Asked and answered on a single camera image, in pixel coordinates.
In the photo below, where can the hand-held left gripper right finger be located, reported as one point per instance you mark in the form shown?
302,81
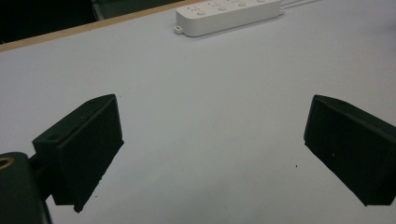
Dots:
351,146

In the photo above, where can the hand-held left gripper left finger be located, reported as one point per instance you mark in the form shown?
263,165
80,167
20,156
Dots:
84,146

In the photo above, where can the white power strip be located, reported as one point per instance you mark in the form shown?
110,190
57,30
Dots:
227,15

